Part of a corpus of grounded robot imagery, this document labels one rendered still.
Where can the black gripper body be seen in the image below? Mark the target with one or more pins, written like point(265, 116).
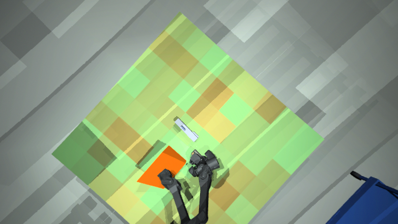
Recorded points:
point(209, 155)

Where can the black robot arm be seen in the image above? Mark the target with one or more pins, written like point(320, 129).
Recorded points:
point(174, 186)

